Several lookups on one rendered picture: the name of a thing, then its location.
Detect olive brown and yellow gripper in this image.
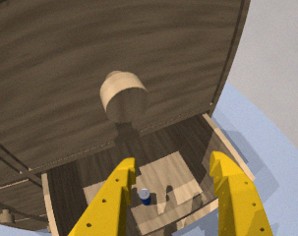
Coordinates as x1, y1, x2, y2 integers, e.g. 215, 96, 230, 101
68, 151, 273, 236

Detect brown wooden drawer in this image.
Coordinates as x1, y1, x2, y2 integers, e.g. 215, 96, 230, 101
10, 213, 51, 233
0, 0, 241, 170
0, 156, 20, 180
41, 112, 256, 236
0, 176, 47, 225

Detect blue aaa battery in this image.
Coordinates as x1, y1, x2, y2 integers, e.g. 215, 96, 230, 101
139, 189, 151, 206

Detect brown wooden chest of drawers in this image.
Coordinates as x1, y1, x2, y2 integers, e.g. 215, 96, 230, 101
0, 0, 251, 186

